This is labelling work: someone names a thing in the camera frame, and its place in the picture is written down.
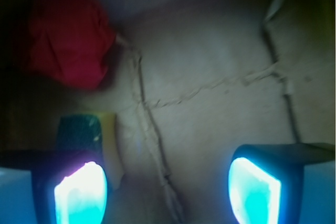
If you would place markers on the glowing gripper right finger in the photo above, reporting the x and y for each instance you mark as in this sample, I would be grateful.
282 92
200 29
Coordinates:
283 183

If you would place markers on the red crumpled cloth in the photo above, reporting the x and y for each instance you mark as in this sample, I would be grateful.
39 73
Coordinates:
68 41

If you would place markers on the brown paper bag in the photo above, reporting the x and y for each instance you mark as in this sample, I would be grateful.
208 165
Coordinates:
189 82

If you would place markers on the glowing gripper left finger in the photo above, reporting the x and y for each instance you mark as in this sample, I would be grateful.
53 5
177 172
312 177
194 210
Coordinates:
52 187

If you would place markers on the green yellow sponge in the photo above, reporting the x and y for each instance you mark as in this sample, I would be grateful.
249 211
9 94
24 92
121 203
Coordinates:
95 132

